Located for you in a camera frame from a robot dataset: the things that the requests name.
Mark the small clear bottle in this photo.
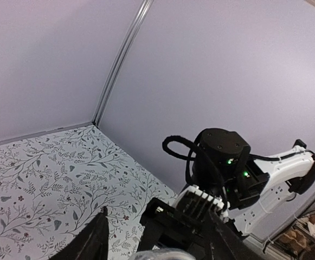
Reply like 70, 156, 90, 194
129, 249, 196, 260

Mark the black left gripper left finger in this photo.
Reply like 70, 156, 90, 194
50, 206, 110, 260

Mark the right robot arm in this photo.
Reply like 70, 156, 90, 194
137, 128, 315, 259

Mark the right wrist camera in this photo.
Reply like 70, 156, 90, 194
172, 185, 230, 223

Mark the floral tablecloth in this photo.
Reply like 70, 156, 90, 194
0, 126, 176, 259

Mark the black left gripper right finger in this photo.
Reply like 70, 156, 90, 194
205, 210, 262, 260

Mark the right aluminium corner post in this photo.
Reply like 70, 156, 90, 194
92, 0, 154, 127

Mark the right camera cable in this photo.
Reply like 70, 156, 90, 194
162, 135, 226, 196

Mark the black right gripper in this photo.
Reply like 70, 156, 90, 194
138, 198, 206, 259

